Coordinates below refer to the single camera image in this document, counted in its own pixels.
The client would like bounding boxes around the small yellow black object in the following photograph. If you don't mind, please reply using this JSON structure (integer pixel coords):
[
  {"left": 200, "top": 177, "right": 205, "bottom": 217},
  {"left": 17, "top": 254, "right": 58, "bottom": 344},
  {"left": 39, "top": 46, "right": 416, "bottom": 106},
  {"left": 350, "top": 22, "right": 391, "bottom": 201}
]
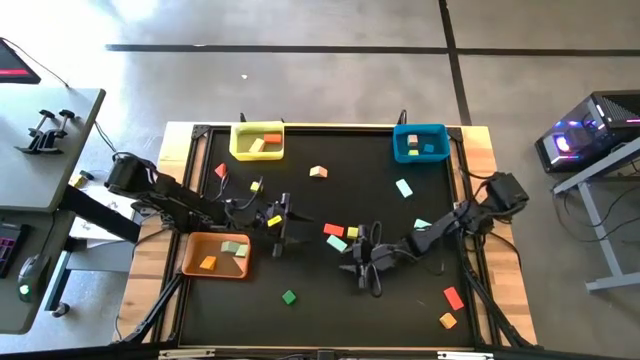
[{"left": 69, "top": 169, "right": 96, "bottom": 190}]

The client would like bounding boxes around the black table mat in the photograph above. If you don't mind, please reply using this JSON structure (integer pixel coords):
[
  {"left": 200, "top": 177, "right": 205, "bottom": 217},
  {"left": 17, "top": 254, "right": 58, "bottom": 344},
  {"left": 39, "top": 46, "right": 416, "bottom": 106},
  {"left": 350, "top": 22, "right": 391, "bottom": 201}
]
[{"left": 179, "top": 127, "right": 475, "bottom": 347}]

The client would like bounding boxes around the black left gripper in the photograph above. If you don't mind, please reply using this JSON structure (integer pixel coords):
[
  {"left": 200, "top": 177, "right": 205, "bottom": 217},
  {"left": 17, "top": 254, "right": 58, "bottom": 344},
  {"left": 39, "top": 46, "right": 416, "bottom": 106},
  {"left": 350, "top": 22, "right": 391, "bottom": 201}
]
[{"left": 262, "top": 193, "right": 315, "bottom": 249}]

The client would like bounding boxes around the black computer tower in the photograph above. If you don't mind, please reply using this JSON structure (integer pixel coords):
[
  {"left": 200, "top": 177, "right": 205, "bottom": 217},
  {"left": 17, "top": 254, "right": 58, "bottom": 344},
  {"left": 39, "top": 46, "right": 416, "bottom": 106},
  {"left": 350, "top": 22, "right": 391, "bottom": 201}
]
[{"left": 533, "top": 89, "right": 640, "bottom": 175}]

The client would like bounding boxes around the grey side desk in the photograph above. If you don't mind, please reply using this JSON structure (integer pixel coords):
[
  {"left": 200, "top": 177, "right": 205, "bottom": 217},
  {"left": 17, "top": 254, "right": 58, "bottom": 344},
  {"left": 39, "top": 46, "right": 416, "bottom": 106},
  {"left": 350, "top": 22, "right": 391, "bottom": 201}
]
[{"left": 0, "top": 85, "right": 107, "bottom": 335}]

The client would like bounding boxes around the grey metal frame desk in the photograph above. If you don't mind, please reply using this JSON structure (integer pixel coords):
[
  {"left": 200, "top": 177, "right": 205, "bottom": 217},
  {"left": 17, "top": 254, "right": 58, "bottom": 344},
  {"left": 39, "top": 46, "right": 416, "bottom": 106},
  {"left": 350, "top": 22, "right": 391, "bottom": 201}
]
[{"left": 551, "top": 139, "right": 640, "bottom": 294}]

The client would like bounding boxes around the orange plastic bin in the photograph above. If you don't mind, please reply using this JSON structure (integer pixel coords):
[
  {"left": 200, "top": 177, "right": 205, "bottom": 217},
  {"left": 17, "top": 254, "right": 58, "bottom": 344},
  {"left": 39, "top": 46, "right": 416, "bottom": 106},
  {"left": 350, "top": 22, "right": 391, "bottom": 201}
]
[{"left": 180, "top": 231, "right": 252, "bottom": 280}]

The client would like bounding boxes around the black mounting beam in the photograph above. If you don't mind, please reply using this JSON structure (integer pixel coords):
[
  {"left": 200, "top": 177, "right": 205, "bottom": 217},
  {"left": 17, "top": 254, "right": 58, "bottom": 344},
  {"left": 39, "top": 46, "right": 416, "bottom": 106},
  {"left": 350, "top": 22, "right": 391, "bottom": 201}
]
[{"left": 58, "top": 184, "right": 142, "bottom": 245}]

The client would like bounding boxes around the yellow plastic bin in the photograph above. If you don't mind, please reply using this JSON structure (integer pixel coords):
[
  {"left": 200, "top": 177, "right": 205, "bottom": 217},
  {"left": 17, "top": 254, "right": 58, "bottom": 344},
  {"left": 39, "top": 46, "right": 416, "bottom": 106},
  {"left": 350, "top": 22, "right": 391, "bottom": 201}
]
[{"left": 228, "top": 120, "right": 286, "bottom": 162}]

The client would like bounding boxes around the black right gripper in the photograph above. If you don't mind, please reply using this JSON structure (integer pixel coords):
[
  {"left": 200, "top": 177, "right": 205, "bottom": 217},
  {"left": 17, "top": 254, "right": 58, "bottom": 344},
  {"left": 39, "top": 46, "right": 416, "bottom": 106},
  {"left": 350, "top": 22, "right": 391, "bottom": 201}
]
[{"left": 339, "top": 226, "right": 401, "bottom": 290}]

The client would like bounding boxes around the black floor tape line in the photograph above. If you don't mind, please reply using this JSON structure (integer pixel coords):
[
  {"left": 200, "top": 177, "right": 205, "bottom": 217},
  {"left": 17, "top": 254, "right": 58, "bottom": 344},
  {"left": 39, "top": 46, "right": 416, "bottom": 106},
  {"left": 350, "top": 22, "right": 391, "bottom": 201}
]
[{"left": 438, "top": 0, "right": 473, "bottom": 126}]

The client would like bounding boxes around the black computer mouse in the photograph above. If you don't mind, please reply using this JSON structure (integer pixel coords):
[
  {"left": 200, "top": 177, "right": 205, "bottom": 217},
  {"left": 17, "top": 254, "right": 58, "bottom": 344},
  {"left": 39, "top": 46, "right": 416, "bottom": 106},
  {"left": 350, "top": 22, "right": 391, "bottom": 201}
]
[{"left": 17, "top": 253, "right": 51, "bottom": 305}]

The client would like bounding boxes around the silver metal bracket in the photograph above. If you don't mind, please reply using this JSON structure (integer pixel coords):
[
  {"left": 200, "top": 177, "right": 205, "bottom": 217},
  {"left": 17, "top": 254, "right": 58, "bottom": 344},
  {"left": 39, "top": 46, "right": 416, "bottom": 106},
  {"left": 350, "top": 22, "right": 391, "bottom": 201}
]
[
  {"left": 437, "top": 350, "right": 495, "bottom": 360},
  {"left": 158, "top": 348, "right": 216, "bottom": 360}
]

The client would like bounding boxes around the blue plastic bin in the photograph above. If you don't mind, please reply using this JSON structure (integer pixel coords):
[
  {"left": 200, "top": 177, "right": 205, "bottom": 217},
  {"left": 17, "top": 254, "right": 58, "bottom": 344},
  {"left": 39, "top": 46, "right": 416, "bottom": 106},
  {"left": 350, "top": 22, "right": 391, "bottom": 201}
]
[{"left": 392, "top": 123, "right": 452, "bottom": 165}]

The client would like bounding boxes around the black desk clamp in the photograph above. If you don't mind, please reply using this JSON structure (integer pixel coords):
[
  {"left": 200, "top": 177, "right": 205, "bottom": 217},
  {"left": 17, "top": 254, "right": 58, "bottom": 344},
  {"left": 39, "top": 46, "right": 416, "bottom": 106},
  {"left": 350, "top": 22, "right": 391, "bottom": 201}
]
[
  {"left": 15, "top": 109, "right": 56, "bottom": 154},
  {"left": 35, "top": 109, "right": 76, "bottom": 151}
]

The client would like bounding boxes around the white paper sheet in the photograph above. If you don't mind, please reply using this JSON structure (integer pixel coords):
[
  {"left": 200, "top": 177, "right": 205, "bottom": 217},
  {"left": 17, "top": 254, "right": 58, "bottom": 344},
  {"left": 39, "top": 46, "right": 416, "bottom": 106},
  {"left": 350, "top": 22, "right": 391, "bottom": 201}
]
[{"left": 67, "top": 184, "right": 144, "bottom": 251}]

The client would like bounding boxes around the black backlit keyboard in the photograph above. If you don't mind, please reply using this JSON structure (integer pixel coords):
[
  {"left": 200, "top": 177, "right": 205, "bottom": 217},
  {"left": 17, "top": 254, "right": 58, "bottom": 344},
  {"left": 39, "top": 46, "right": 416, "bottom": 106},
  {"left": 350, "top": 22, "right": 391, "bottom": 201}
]
[{"left": 0, "top": 222, "right": 30, "bottom": 280}]

